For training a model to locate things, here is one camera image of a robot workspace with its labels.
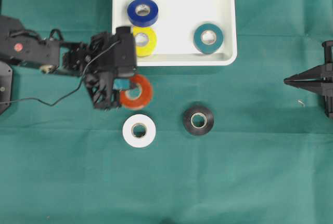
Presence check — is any white tape roll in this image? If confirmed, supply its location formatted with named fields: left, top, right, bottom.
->
left=122, top=114, right=156, bottom=148

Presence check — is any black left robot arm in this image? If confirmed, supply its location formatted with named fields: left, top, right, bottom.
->
left=1, top=16, right=137, bottom=112

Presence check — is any yellow tape roll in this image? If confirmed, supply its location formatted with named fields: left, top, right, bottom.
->
left=133, top=27, right=157, bottom=57

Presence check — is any blue tape roll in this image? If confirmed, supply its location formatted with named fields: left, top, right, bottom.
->
left=127, top=0, right=159, bottom=28

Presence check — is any teal tape roll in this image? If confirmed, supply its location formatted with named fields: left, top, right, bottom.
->
left=193, top=23, right=224, bottom=55

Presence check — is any black tape roll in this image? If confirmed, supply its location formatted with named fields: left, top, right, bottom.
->
left=183, top=105, right=214, bottom=136

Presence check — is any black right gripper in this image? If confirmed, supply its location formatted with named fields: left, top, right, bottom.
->
left=284, top=40, right=332, bottom=117

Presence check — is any red tape roll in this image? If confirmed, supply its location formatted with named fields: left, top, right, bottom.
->
left=120, top=74, right=153, bottom=110

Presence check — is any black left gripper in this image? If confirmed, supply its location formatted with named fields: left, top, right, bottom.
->
left=84, top=32, right=138, bottom=110

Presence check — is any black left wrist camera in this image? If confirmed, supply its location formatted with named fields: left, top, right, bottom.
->
left=101, top=26, right=137, bottom=78

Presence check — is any white plastic case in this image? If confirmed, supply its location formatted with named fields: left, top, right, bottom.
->
left=111, top=0, right=237, bottom=67

